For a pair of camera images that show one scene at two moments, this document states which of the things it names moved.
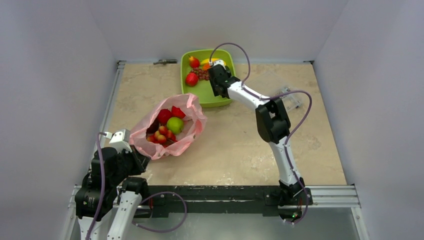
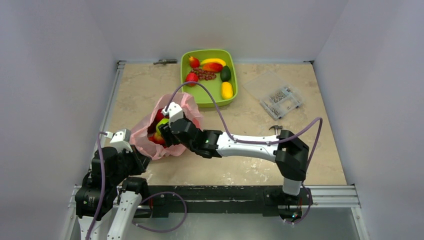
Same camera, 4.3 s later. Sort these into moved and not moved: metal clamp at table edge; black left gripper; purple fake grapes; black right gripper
Moved: black right gripper
Not moved: purple fake grapes; black left gripper; metal clamp at table edge
